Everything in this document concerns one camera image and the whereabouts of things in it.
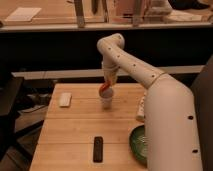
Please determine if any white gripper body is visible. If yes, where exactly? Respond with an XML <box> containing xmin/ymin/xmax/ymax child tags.
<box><xmin>102</xmin><ymin>65</ymin><xmax>119</xmax><ymax>86</ymax></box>

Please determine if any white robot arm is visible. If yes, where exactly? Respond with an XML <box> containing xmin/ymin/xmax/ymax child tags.
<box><xmin>97</xmin><ymin>33</ymin><xmax>204</xmax><ymax>171</ymax></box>

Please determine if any white ceramic cup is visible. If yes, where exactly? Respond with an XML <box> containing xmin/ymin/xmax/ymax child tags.
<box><xmin>99</xmin><ymin>88</ymin><xmax>114</xmax><ymax>109</ymax></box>

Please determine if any white rectangular sponge block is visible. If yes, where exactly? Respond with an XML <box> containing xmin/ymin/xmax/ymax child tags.
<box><xmin>59</xmin><ymin>93</ymin><xmax>72</xmax><ymax>107</ymax></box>

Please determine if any white small bottle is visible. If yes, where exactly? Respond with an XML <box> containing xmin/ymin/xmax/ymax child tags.
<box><xmin>136</xmin><ymin>96</ymin><xmax>145</xmax><ymax>122</ymax></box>

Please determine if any metal table leg right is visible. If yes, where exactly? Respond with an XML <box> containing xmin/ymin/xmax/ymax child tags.
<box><xmin>132</xmin><ymin>0</ymin><xmax>142</xmax><ymax>27</ymax></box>

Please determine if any metal table leg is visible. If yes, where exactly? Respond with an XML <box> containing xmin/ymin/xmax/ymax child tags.
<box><xmin>132</xmin><ymin>0</ymin><xmax>142</xmax><ymax>27</ymax></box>
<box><xmin>74</xmin><ymin>0</ymin><xmax>85</xmax><ymax>28</ymax></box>

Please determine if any black rectangular remote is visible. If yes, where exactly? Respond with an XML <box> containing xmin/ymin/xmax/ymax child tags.
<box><xmin>93</xmin><ymin>136</ymin><xmax>103</xmax><ymax>163</ymax></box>

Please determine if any green glass bowl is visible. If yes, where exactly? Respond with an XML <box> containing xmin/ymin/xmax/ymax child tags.
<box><xmin>129</xmin><ymin>125</ymin><xmax>147</xmax><ymax>166</ymax></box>

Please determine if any metal table leg left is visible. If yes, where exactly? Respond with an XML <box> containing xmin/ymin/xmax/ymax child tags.
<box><xmin>74</xmin><ymin>0</ymin><xmax>85</xmax><ymax>28</ymax></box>

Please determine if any white paper on floor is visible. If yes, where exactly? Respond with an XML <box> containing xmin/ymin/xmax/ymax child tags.
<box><xmin>5</xmin><ymin>7</ymin><xmax>41</xmax><ymax>22</ymax></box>

